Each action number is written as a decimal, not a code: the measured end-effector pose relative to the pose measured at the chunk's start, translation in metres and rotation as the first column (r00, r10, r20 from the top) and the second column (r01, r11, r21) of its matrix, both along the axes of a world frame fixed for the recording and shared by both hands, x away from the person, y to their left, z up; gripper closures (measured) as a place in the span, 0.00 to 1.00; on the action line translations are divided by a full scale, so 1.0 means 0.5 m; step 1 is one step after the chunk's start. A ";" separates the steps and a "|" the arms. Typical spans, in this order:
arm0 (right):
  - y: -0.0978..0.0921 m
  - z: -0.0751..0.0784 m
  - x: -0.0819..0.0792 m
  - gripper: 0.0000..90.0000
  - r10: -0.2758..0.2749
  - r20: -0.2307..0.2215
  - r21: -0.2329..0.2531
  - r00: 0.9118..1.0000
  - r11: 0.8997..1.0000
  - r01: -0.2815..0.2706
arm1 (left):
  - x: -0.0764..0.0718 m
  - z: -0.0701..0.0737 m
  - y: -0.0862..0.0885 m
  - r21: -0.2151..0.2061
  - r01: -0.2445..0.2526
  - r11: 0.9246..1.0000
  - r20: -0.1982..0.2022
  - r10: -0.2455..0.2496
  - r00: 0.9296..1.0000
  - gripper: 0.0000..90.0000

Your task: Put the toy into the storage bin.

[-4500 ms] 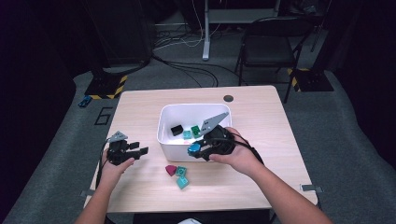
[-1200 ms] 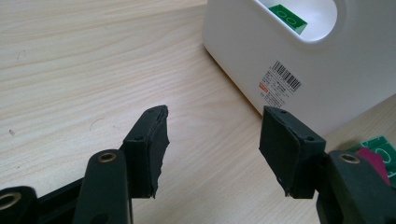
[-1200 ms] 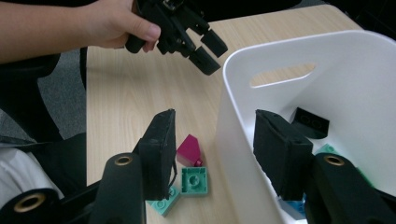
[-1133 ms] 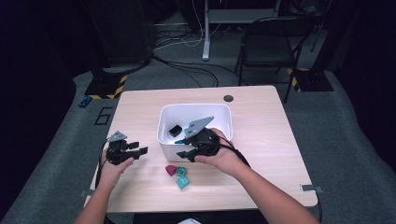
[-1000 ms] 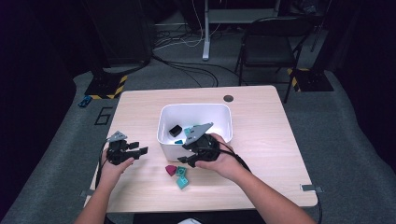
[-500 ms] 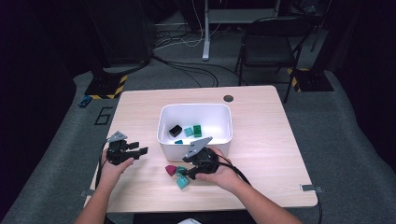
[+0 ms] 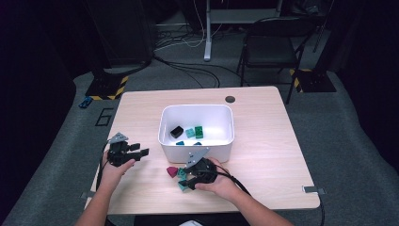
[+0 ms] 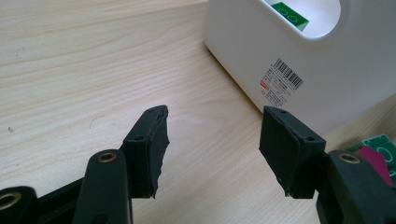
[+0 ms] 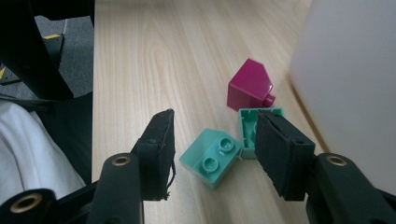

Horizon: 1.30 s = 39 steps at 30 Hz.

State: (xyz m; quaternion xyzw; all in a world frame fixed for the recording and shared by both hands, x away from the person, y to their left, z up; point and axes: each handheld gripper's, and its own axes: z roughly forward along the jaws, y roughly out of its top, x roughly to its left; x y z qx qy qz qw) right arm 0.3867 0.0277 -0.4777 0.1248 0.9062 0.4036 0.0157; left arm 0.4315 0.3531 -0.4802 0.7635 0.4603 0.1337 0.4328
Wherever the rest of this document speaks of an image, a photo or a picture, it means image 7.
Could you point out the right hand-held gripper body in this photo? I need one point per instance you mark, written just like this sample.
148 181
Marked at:
204 172

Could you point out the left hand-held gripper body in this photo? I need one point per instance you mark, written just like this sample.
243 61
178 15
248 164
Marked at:
117 153

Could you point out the turquoise toy block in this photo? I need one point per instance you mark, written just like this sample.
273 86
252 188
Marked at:
182 187

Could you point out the magenta toy block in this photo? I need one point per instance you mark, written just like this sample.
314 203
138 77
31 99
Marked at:
172 172

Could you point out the blue toy block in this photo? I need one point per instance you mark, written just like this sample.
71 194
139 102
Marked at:
180 143

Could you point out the green toy block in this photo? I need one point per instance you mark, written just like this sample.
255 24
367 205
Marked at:
199 132

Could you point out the black toy block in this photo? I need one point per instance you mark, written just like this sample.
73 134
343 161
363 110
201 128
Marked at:
177 132

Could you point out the white plastic bin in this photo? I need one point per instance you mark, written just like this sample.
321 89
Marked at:
213 122

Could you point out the person's left hand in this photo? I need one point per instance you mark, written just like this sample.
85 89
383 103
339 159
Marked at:
111 175

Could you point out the person's right hand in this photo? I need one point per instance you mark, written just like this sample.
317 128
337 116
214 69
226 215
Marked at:
224 185

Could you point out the white rounded object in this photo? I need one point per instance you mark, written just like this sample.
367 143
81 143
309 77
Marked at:
189 223

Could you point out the person's dark clothing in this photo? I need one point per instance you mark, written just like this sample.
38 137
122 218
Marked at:
156 220

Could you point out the small blue object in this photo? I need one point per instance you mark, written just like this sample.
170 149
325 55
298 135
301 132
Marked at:
85 102

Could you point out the black round table grommet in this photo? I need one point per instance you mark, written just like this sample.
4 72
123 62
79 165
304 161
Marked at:
230 99

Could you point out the dark curtain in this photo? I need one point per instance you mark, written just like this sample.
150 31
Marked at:
31 94
370 78

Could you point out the dark floor stand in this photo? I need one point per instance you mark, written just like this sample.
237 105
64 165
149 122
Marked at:
125 31

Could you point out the black folding chair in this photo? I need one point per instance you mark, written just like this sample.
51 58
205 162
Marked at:
266 47

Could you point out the grey metal table bracket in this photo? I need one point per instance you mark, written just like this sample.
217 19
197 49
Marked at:
84 195
313 190

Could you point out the black yellow striped base plate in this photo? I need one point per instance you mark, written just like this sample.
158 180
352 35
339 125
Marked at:
105 88
313 81

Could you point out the white desk frame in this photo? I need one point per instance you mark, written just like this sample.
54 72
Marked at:
207 31

